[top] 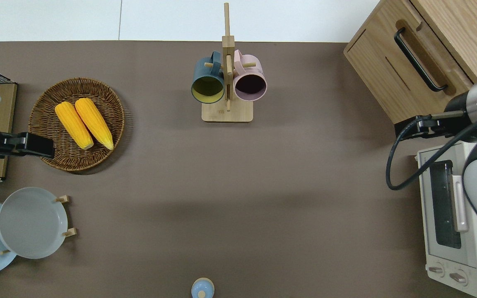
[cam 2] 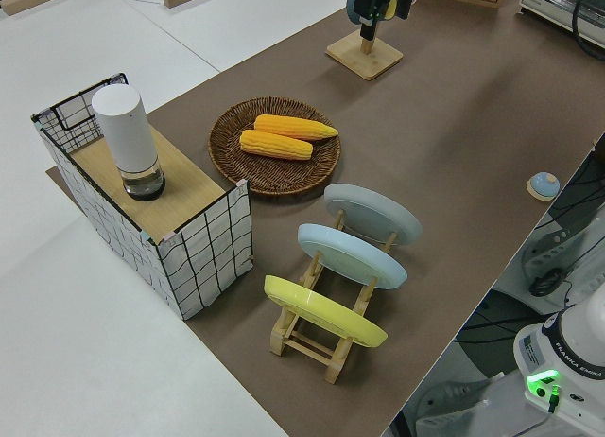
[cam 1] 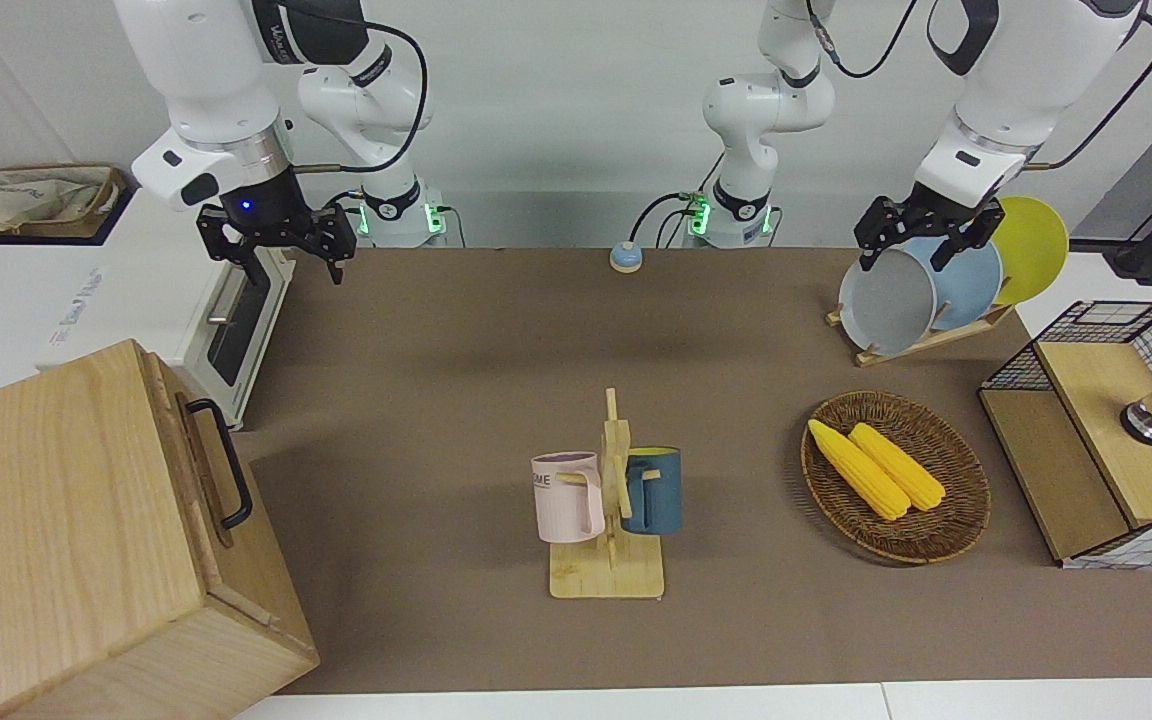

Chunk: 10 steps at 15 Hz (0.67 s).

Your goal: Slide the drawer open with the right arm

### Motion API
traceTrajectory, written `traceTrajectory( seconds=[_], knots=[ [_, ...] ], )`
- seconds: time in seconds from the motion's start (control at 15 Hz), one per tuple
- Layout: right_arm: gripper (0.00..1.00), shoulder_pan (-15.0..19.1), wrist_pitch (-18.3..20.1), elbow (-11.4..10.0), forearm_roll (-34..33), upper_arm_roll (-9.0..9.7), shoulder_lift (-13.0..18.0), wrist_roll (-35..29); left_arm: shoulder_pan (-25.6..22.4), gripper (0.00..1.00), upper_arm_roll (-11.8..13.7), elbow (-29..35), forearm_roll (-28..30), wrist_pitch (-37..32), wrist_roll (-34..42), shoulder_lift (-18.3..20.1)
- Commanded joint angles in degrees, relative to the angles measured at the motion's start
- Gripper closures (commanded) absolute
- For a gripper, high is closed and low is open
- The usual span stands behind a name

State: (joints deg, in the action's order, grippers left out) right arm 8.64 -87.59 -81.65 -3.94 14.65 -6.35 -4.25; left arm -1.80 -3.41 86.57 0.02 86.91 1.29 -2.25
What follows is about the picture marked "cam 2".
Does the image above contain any blue mug with yellow inside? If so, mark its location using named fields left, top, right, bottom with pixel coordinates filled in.
left=346, top=0, right=402, bottom=25

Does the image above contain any wooden mug tree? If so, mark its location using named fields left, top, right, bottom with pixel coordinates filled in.
left=324, top=24, right=405, bottom=81

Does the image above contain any brown table mat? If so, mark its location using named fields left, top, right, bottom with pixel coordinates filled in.
left=45, top=0, right=605, bottom=437

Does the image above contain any yellow corn cob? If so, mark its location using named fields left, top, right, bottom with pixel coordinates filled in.
left=253, top=114, right=340, bottom=142
left=239, top=129, right=314, bottom=162

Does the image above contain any white toaster oven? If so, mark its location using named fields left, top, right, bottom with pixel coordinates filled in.
left=519, top=0, right=605, bottom=42

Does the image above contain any grey plate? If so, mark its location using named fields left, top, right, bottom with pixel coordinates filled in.
left=323, top=183, right=423, bottom=247

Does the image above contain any round wicker basket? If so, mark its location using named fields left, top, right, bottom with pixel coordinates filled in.
left=208, top=96, right=342, bottom=197

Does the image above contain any blue call bell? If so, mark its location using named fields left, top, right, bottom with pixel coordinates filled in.
left=526, top=171, right=561, bottom=201

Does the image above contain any light blue plate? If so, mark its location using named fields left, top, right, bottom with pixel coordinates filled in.
left=297, top=223, right=408, bottom=291

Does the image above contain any white cylinder with clear base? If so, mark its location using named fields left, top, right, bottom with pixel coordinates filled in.
left=91, top=85, right=166, bottom=201

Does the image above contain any white power strip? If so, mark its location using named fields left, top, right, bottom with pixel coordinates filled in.
left=522, top=209, right=605, bottom=289

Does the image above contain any yellow plate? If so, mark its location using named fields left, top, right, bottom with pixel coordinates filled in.
left=263, top=274, right=389, bottom=349

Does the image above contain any black power plug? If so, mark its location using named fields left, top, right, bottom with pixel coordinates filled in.
left=528, top=268, right=566, bottom=298

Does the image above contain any wooden plate rack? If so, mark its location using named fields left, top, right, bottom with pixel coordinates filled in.
left=269, top=208, right=398, bottom=385

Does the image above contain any grey power strip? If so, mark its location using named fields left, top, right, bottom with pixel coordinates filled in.
left=414, top=376, right=496, bottom=437

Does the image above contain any black cable by oven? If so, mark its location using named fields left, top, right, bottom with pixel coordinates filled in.
left=570, top=0, right=605, bottom=62

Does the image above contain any wire basket with grid paper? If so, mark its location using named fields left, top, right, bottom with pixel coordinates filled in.
left=30, top=71, right=255, bottom=321

